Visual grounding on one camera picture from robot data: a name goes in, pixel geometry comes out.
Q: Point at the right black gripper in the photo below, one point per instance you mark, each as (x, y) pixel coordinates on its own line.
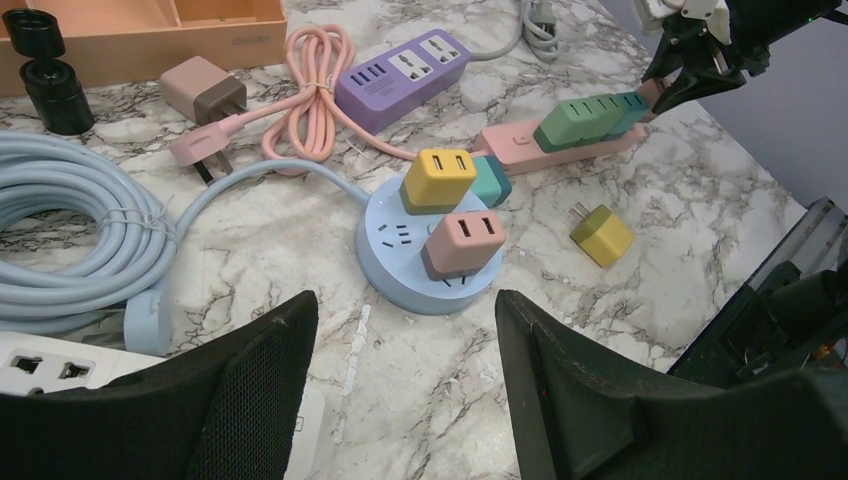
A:
(709, 50)

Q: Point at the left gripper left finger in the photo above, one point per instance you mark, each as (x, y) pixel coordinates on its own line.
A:
(224, 410)

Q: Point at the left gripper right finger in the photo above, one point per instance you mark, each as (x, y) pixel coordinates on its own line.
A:
(580, 410)

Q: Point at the green plug adapter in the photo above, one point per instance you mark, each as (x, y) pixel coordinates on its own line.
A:
(569, 124)
(604, 112)

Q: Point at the yellow plug adapter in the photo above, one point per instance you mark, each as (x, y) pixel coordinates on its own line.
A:
(437, 181)
(601, 234)

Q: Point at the pink plug adapter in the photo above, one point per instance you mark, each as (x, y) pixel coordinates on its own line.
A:
(203, 92)
(462, 244)

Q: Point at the teal plug adapter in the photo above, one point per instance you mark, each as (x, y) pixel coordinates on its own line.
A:
(492, 186)
(632, 107)

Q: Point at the teal plug adapter front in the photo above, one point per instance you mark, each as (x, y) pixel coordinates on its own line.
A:
(632, 107)

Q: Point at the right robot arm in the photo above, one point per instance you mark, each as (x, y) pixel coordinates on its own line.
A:
(782, 18)

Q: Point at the pink plug adapter back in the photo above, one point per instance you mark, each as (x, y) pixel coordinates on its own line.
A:
(203, 92)

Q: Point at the pink power strip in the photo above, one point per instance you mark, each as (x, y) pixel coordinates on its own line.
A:
(514, 146)

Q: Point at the white power strip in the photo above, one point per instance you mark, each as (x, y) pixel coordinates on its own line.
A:
(32, 364)

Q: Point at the round blue power strip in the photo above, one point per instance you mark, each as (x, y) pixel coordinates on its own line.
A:
(388, 245)

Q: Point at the purple power strip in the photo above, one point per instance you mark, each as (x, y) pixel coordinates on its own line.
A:
(378, 92)

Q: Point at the black cylinder object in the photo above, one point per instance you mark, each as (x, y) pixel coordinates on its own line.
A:
(51, 84)

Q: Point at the orange file organizer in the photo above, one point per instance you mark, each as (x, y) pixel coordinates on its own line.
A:
(114, 42)

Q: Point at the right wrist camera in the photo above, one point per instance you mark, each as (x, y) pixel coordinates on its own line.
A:
(714, 13)

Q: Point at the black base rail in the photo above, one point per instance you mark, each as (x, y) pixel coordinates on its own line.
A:
(794, 303)

